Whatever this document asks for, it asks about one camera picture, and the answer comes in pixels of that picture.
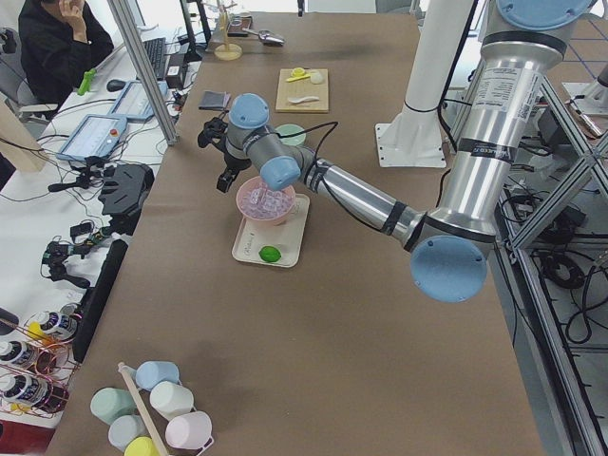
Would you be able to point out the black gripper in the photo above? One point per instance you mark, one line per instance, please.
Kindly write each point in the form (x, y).
(233, 164)

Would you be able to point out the pink bowl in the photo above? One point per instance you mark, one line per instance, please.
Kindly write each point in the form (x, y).
(249, 185)

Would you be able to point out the pile of ice cubes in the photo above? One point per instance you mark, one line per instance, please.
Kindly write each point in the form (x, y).
(261, 202)

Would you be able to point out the mint green bowl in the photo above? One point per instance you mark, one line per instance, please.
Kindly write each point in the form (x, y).
(291, 134)

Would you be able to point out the white ceramic spoon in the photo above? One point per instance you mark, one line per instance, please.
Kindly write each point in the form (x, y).
(303, 100)

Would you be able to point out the metal ice scoop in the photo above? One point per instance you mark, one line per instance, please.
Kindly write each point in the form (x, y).
(266, 37)

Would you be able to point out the cream serving tray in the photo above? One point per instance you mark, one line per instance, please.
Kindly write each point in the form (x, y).
(286, 237)

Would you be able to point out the grey folded cloth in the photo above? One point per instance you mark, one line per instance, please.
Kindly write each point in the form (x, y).
(214, 100)

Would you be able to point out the green lime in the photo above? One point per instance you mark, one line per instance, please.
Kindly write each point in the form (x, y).
(270, 254)

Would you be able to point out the yellow plastic knife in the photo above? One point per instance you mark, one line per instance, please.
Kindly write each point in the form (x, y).
(298, 78)

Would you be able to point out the wooden cutting board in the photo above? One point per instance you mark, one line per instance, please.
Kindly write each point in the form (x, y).
(300, 89)

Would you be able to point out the far teach pendant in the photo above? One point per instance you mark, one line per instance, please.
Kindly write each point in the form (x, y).
(132, 103)

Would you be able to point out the teach pendant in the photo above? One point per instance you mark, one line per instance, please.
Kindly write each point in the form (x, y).
(94, 137)
(132, 103)

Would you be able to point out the wooden mug tree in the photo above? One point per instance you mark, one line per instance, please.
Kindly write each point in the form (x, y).
(225, 51)

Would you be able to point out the near teach pendant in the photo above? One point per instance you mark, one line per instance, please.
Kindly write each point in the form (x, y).
(94, 137)

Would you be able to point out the computer mouse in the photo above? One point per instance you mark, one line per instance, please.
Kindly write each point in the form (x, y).
(115, 85)

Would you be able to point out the black keyboard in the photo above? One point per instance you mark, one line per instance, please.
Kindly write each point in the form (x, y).
(155, 51)

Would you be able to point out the light blue cup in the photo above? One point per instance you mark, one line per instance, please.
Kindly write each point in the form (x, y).
(150, 373)

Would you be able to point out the seated person in black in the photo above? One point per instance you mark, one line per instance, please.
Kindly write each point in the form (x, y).
(60, 42)

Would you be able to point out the mint white cup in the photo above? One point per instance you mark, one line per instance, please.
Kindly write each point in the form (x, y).
(171, 400)

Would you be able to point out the pale pink cup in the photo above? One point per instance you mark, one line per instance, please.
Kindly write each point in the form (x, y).
(192, 430)

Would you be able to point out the green cup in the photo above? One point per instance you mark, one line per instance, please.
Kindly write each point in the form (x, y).
(109, 404)

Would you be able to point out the grey blue cup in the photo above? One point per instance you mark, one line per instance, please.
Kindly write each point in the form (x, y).
(124, 430)

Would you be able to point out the yellow cup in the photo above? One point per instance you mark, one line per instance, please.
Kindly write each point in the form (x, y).
(141, 446)

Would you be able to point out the aluminium frame post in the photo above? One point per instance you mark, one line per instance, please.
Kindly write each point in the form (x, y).
(134, 45)

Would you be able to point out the wooden rack handle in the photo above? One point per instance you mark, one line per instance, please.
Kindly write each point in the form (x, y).
(149, 424)

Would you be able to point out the white wire cup rack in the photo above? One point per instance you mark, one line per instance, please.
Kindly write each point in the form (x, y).
(187, 428)

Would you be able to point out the copper wire bottle basket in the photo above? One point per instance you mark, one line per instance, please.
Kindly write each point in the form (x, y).
(36, 363)

